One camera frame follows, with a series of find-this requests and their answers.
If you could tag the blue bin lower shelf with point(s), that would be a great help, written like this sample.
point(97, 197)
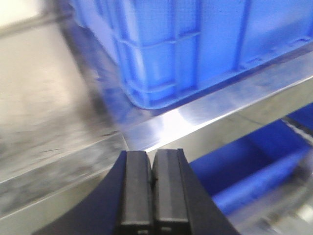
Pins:
point(244, 170)

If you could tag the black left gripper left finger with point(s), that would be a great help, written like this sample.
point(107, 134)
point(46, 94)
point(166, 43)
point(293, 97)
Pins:
point(121, 204)

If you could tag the front blue plastic bin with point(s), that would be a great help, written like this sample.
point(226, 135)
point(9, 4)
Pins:
point(167, 50)

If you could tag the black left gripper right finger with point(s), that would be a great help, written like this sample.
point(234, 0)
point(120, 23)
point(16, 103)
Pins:
point(181, 204)

